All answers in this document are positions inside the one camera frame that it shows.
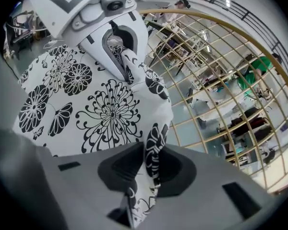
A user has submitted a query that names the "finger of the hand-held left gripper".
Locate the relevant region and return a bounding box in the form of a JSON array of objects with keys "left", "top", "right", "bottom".
[
  {"left": 110, "top": 11, "right": 150, "bottom": 62},
  {"left": 80, "top": 23, "right": 131, "bottom": 84}
]

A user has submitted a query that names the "white black floral fabric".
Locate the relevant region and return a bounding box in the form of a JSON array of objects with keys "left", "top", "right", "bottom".
[{"left": 13, "top": 31, "right": 175, "bottom": 229}]

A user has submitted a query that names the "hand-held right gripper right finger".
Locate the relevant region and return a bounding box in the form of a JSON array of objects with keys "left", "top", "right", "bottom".
[{"left": 144, "top": 145, "right": 283, "bottom": 230}]

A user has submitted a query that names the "gold wire chair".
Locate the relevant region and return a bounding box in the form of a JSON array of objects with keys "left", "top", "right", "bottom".
[{"left": 139, "top": 8, "right": 288, "bottom": 194}]

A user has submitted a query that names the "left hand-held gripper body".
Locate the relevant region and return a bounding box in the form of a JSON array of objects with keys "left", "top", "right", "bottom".
[{"left": 28, "top": 0, "right": 138, "bottom": 47}]

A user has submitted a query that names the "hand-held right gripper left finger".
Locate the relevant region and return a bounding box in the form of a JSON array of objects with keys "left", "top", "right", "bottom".
[{"left": 0, "top": 125, "right": 146, "bottom": 230}]

